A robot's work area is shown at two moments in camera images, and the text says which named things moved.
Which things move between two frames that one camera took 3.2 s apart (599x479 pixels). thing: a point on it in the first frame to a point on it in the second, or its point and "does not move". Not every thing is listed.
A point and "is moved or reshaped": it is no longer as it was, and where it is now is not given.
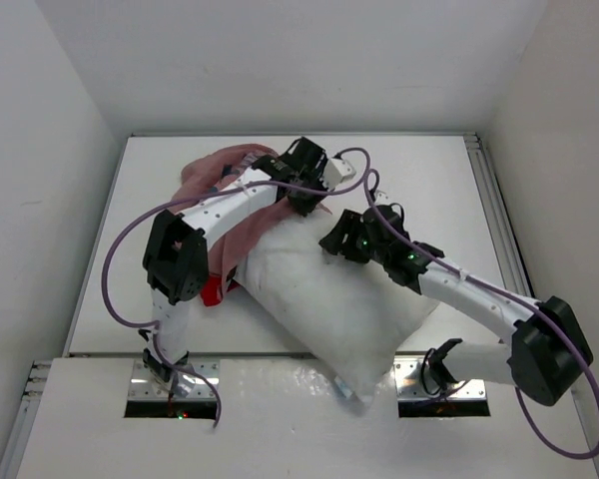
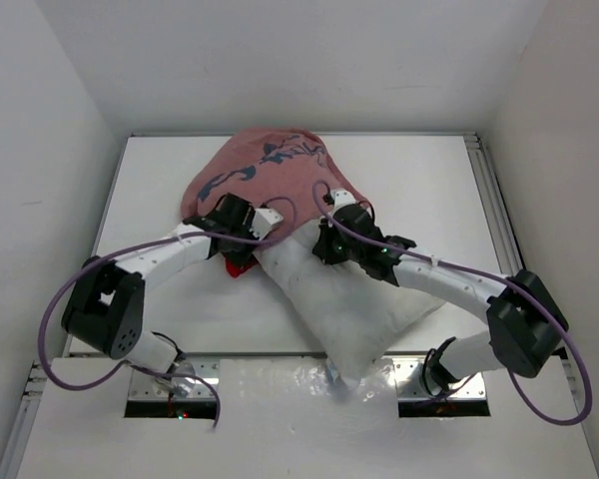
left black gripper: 302,208 to 241,257
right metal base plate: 408,382 does not move
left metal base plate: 144,385 does not move
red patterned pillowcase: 228,250 is moved or reshaped
